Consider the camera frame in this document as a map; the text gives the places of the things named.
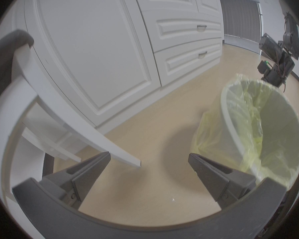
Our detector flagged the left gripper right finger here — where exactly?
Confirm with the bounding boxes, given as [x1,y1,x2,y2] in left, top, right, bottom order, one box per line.
[189,153,257,210]

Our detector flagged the white trash bin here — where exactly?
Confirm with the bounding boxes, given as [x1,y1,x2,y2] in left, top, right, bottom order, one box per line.
[220,80,299,187]

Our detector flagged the yellow plastic bag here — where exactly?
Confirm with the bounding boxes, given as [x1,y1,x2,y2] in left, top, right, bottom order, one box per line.
[191,74,299,191]

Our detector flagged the white chair grey cushions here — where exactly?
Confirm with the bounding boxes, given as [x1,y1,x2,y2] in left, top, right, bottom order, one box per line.
[0,29,142,203]

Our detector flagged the grey curtain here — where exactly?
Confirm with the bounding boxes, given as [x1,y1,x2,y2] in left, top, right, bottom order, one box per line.
[218,0,262,44]

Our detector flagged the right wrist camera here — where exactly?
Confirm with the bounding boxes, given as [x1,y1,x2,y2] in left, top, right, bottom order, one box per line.
[257,60,271,75]

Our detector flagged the white wardrobe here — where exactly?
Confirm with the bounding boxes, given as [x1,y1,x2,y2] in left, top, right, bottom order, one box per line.
[12,0,225,135]

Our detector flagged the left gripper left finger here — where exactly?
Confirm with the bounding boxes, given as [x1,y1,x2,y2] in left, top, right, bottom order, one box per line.
[41,151,112,210]

